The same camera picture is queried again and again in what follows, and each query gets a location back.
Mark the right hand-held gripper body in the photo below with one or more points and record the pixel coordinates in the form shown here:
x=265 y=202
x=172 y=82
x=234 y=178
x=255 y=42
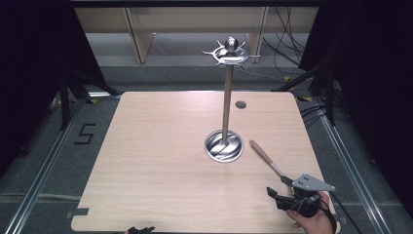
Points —
x=310 y=184

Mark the stainless steel utensil rack stand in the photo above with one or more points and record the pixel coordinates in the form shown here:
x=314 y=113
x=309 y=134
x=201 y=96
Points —
x=227 y=107

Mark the person's right hand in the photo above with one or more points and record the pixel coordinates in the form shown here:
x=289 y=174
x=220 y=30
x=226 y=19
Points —
x=316 y=221

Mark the black metal stand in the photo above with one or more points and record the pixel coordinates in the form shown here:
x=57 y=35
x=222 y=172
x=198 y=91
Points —
x=330 y=97
x=65 y=97

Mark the round grey table grommet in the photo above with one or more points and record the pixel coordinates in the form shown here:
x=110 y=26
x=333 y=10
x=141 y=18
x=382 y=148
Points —
x=240 y=104

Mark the black curtain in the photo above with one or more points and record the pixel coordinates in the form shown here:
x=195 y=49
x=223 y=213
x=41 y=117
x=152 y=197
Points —
x=373 y=81
x=29 y=71

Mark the beige wooden desk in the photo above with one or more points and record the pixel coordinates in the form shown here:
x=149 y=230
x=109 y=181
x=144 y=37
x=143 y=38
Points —
x=191 y=19

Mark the aluminium floor rail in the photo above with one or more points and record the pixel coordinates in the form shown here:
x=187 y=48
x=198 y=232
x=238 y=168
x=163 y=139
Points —
x=42 y=169
x=354 y=172

